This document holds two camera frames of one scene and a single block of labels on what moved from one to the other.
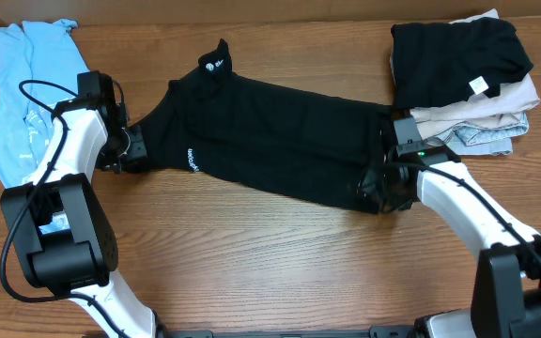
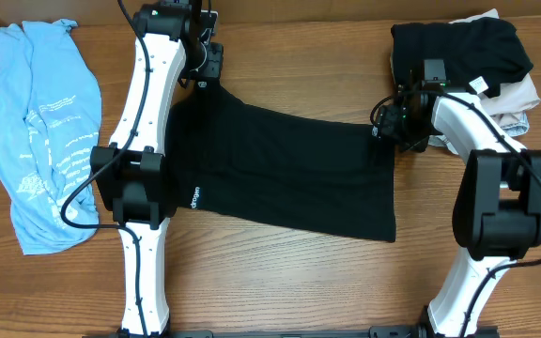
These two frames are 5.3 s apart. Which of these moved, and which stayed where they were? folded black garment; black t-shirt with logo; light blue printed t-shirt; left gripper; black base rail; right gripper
Moved: right gripper; black t-shirt with logo; left gripper
Stayed: light blue printed t-shirt; black base rail; folded black garment
